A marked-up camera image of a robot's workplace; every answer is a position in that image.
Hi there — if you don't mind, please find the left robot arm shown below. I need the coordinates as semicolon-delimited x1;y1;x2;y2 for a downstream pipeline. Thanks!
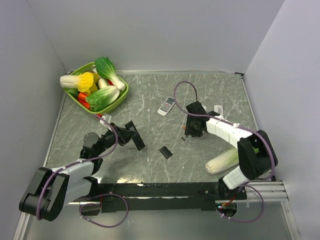
18;121;145;221

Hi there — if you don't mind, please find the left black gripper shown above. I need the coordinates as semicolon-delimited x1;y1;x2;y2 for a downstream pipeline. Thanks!
95;122;138;155

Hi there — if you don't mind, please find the white radish toy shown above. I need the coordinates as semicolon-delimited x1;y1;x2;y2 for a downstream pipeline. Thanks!
98;78;109;89

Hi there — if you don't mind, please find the green lettuce cabbage toy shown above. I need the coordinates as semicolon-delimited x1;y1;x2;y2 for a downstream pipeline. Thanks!
85;85;120;112

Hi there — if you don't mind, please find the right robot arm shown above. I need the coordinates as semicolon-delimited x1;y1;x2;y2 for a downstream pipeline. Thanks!
185;101;278;199

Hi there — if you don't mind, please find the orange carrot toy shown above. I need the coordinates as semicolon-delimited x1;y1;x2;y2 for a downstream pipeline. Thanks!
76;92;91;110

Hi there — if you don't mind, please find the black base bar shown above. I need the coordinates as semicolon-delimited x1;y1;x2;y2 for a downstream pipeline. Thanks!
75;182;247;213

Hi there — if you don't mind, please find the grey white remote control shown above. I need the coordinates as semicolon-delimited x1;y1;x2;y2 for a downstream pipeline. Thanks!
157;97;175;117

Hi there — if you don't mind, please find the black remote battery cover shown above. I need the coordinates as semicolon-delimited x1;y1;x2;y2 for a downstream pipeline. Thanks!
159;146;173;159

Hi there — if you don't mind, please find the green bok choy toy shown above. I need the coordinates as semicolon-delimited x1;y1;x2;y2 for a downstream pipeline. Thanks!
95;57;126;91

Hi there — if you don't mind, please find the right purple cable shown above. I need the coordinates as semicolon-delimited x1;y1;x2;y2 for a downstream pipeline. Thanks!
173;80;277;223

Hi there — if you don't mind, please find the white napa cabbage toy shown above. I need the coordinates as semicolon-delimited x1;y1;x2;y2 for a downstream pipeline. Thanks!
205;147;239;175

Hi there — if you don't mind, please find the purple cable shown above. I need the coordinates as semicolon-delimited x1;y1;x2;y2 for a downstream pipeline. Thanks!
173;80;277;223
36;117;130;228

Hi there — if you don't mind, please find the black slim remote control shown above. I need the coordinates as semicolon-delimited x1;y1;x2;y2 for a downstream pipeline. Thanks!
125;121;145;151

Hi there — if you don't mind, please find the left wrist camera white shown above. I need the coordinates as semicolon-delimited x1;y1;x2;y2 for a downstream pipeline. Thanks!
97;113;112;130

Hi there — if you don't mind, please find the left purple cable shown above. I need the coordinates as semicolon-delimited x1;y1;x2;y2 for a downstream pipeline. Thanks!
36;117;130;228

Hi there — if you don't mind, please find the aluminium rail frame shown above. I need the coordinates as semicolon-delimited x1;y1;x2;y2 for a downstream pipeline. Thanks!
67;181;290;206

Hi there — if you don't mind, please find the green plastic basket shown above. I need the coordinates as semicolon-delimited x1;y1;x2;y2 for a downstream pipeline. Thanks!
65;62;129;115

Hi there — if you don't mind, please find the yellow napa cabbage toy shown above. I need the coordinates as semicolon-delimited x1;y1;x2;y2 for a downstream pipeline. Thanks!
59;72;99;94

